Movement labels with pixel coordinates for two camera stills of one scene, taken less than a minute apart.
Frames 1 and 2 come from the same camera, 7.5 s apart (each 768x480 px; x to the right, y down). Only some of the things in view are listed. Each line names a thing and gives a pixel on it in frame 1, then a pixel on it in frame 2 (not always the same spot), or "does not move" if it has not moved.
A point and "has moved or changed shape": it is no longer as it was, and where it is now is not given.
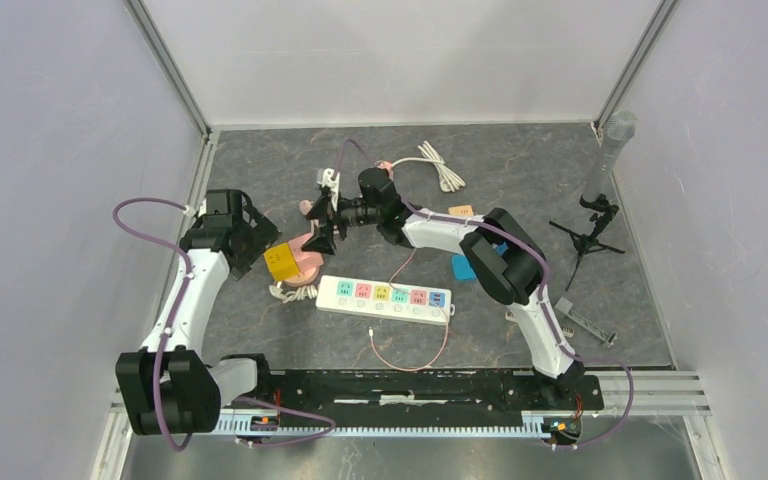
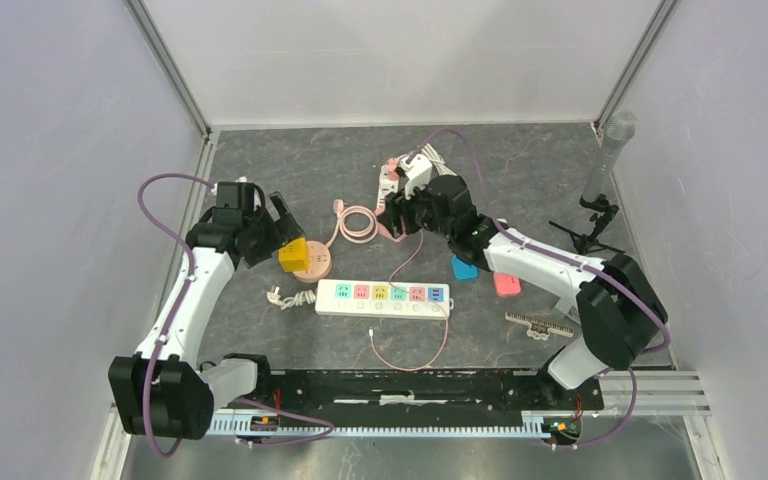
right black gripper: [324, 212] → [399, 205]
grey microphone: [619, 129] does not move
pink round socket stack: [308, 264] has moved or changed shape
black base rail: [431, 392] does not move
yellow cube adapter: [281, 262] has moved or changed shape
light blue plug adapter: [462, 268] does not move
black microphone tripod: [583, 243] does not move
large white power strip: [384, 299] does not move
